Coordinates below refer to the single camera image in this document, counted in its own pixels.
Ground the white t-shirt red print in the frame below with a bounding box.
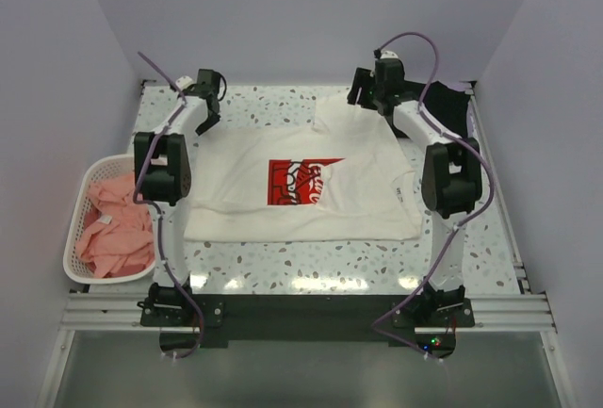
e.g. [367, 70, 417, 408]
[184, 96, 422, 242]

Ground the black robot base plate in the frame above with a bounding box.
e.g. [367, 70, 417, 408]
[137, 286, 476, 358]

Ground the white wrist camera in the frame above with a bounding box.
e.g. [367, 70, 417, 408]
[380, 50, 399, 59]
[175, 75, 194, 90]

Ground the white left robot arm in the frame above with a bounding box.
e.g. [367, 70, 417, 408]
[133, 69, 226, 287]

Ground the white plastic laundry basket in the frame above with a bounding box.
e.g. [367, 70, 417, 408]
[63, 154, 155, 286]

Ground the black folded t-shirt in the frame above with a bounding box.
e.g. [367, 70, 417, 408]
[424, 81, 470, 138]

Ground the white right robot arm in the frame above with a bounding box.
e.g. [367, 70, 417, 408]
[348, 51, 482, 292]

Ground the pink crumpled t-shirt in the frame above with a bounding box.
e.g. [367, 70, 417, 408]
[75, 171, 155, 279]

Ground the aluminium frame rail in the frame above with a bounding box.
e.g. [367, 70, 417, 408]
[60, 83, 556, 340]

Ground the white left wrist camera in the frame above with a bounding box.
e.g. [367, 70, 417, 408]
[175, 75, 194, 90]

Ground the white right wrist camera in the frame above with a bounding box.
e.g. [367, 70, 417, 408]
[380, 50, 399, 59]

